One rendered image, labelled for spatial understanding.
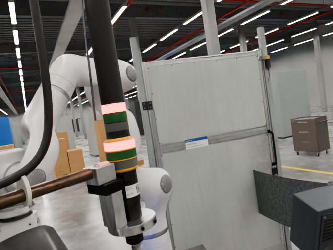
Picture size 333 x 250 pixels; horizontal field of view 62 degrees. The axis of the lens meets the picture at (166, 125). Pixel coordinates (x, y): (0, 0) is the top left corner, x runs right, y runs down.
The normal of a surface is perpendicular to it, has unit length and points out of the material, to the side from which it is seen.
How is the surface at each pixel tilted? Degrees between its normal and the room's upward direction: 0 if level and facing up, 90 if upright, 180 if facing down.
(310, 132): 90
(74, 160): 90
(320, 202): 15
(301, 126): 90
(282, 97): 90
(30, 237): 41
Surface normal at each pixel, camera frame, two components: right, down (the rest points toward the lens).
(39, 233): 0.48, -0.84
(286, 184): -0.86, 0.16
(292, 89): 0.44, -0.01
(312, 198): -0.07, -0.95
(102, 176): 0.76, -0.07
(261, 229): 0.25, 0.02
